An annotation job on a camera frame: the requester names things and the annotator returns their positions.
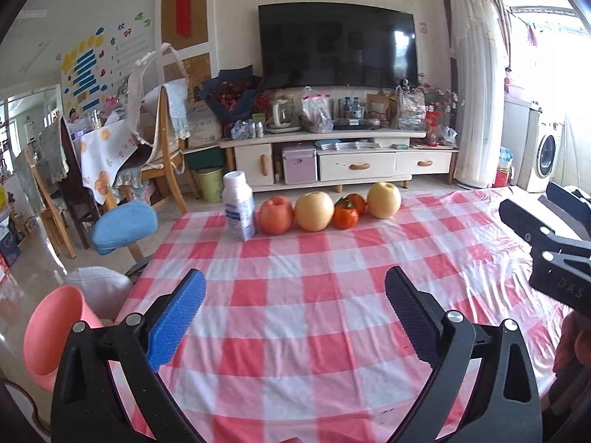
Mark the yellow pear right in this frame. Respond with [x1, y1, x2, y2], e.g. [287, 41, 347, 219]
[367, 182, 402, 219]

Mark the black flat television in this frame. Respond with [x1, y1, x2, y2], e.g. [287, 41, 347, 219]
[259, 2, 419, 89]

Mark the orange persimmon front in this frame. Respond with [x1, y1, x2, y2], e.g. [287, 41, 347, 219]
[332, 201, 360, 230]

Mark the red white checkered tablecloth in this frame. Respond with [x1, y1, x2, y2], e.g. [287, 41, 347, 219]
[122, 188, 568, 442]

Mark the orange print white cloth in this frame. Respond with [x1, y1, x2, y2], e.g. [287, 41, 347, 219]
[74, 120, 137, 205]

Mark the orange persimmon back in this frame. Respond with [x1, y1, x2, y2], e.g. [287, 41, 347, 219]
[346, 193, 367, 216]

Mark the clear plastic bag left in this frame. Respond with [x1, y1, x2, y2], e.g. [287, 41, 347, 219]
[298, 87, 334, 134]

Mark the white blue milk bottle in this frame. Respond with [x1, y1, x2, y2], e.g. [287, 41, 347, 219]
[222, 170, 256, 241]

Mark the red apple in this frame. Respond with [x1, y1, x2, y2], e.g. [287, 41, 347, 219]
[259, 196, 294, 235]

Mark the green waste bin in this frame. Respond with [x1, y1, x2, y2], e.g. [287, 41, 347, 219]
[193, 167, 224, 203]

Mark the dark blue flower bouquet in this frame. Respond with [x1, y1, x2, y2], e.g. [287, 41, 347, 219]
[199, 65, 263, 125]

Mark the pink storage box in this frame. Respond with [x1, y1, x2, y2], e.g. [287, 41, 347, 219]
[281, 142, 318, 184]

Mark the orange persimmon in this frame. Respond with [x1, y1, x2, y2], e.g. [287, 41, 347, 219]
[332, 201, 360, 230]
[346, 193, 367, 216]

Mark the clear plastic bag right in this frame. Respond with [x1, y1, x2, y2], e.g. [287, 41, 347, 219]
[394, 85, 427, 131]

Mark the yellow pear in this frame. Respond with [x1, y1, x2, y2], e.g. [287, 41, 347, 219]
[294, 191, 335, 232]
[367, 182, 402, 219]

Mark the white electric kettle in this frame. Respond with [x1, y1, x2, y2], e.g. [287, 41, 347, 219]
[266, 98, 301, 134]

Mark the wooden chair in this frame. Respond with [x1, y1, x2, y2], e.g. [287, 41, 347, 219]
[139, 86, 188, 215]

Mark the blue cushioned stool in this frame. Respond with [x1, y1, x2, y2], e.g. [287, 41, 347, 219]
[92, 200, 158, 262]

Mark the white round stool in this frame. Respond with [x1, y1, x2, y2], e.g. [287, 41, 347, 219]
[65, 266, 133, 322]

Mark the yellow pear left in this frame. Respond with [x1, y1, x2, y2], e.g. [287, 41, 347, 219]
[294, 191, 335, 232]

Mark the white washing machine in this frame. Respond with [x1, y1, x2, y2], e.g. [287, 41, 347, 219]
[517, 110, 564, 193]

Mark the cream tv cabinet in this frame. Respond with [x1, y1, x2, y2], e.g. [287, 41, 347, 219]
[219, 129, 459, 192]

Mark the clear plastic bag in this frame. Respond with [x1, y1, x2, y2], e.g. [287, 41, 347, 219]
[394, 85, 427, 131]
[298, 87, 334, 134]

